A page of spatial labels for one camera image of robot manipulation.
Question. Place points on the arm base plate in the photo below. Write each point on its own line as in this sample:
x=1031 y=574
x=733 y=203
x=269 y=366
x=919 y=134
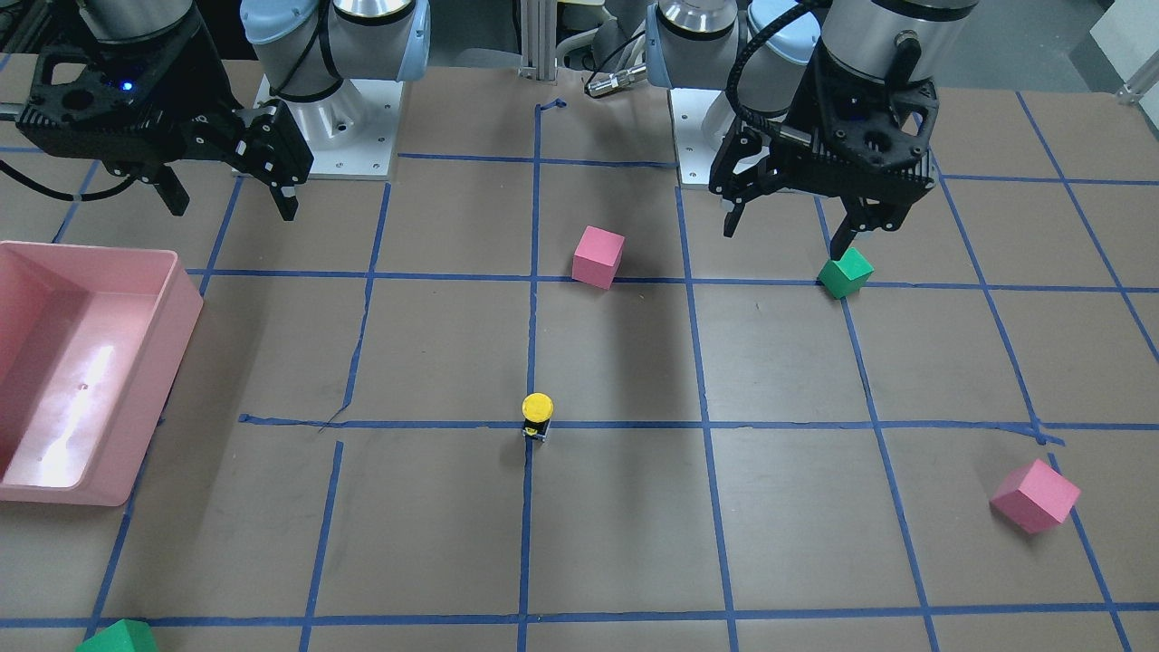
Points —
x=353 y=145
x=700 y=119

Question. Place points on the aluminium frame post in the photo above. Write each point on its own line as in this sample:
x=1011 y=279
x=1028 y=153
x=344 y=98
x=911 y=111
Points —
x=537 y=40

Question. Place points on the pink plastic bin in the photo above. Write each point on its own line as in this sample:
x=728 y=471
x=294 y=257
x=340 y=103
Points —
x=91 y=342

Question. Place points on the green foam cube near bin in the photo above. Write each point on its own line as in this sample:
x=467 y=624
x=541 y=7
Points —
x=125 y=635

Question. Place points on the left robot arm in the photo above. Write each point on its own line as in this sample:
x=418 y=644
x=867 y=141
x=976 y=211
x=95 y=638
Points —
x=693 y=44

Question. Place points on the yellow mushroom push button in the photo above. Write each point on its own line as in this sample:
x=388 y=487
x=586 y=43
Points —
x=537 y=410

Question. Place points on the pink foam cube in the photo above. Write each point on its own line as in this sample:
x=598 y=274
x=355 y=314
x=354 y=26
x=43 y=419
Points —
x=597 y=257
x=1036 y=497

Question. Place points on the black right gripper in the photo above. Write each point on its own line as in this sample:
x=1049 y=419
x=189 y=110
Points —
x=193 y=89

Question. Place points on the grey office chair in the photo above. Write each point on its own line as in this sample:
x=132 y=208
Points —
x=488 y=34

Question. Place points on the pink foam cube outer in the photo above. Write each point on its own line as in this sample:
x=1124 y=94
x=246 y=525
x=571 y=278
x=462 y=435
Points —
x=1036 y=497

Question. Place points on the pink foam cube centre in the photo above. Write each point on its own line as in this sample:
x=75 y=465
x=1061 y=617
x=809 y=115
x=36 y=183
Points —
x=597 y=257

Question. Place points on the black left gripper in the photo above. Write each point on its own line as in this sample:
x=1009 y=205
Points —
x=812 y=107

